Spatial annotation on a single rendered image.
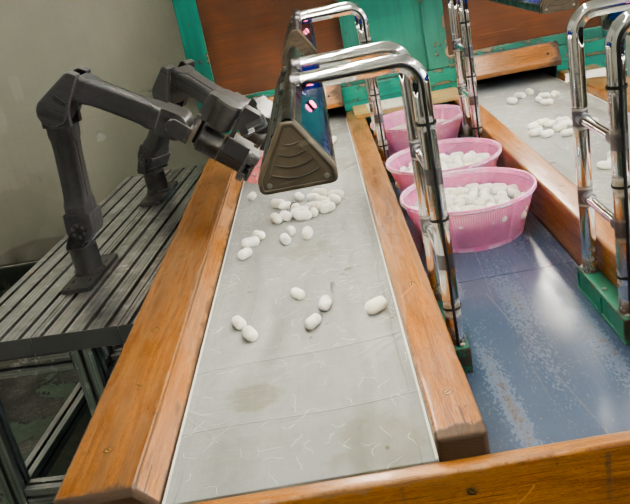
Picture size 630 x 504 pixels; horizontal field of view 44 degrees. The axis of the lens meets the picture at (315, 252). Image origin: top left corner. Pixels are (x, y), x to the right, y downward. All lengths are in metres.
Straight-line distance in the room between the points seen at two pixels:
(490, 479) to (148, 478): 0.37
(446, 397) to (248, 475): 0.24
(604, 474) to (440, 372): 0.21
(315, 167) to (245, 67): 1.78
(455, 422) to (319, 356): 0.29
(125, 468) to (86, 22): 2.89
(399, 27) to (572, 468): 1.86
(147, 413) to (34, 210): 2.99
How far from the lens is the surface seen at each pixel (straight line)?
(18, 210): 3.99
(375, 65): 0.98
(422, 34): 2.55
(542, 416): 1.03
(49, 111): 1.72
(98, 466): 0.95
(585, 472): 0.88
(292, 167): 0.77
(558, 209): 1.48
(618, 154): 1.08
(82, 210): 1.77
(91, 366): 1.60
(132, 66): 3.61
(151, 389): 1.07
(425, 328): 1.06
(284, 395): 1.02
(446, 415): 0.88
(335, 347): 1.10
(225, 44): 2.54
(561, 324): 1.23
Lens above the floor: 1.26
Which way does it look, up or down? 21 degrees down
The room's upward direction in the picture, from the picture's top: 11 degrees counter-clockwise
